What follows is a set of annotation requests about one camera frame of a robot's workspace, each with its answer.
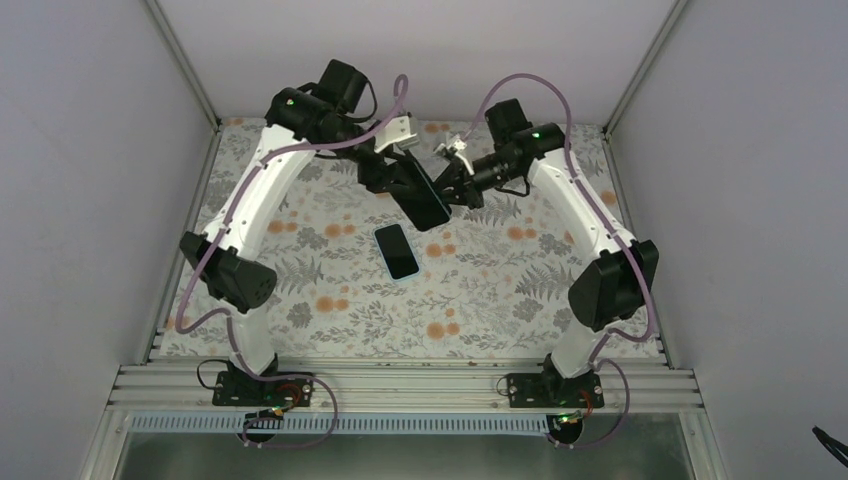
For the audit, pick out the light blue slotted cable duct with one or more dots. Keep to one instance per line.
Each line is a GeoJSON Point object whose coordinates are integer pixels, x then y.
{"type": "Point", "coordinates": [345, 424]}

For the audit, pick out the floral patterned table mat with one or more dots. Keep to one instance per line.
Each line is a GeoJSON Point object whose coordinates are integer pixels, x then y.
{"type": "Point", "coordinates": [493, 281]}

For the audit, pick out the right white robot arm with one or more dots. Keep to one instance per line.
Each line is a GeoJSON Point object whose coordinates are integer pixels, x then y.
{"type": "Point", "coordinates": [619, 269]}

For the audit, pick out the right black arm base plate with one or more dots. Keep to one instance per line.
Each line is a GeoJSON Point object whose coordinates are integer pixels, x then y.
{"type": "Point", "coordinates": [538, 390]}

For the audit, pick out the phone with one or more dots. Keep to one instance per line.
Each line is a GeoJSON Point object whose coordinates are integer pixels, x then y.
{"type": "Point", "coordinates": [420, 202]}
{"type": "Point", "coordinates": [396, 252]}

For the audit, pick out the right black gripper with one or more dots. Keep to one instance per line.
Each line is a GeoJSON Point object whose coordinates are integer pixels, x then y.
{"type": "Point", "coordinates": [465, 192]}

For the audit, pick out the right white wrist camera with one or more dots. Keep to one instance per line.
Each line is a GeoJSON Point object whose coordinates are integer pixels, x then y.
{"type": "Point", "coordinates": [453, 150]}

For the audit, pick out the phone in light blue case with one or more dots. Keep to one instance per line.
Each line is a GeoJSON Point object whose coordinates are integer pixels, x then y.
{"type": "Point", "coordinates": [396, 252]}

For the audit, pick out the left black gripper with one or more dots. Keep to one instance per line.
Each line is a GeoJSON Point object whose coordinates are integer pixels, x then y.
{"type": "Point", "coordinates": [377, 182]}

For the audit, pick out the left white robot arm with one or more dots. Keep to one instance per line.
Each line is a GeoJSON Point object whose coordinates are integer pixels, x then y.
{"type": "Point", "coordinates": [227, 277]}

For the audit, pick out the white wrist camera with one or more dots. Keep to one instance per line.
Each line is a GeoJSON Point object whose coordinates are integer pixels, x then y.
{"type": "Point", "coordinates": [453, 150]}
{"type": "Point", "coordinates": [400, 132]}

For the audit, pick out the aluminium front rail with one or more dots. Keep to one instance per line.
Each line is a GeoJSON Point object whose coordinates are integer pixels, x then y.
{"type": "Point", "coordinates": [358, 387]}

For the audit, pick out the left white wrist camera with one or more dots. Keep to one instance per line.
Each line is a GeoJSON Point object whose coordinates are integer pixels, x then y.
{"type": "Point", "coordinates": [400, 132]}

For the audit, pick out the black object at right edge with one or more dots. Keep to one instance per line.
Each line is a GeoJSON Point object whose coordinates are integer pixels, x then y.
{"type": "Point", "coordinates": [834, 447]}

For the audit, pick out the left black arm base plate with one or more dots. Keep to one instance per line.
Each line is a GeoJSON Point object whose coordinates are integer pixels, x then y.
{"type": "Point", "coordinates": [236, 391]}

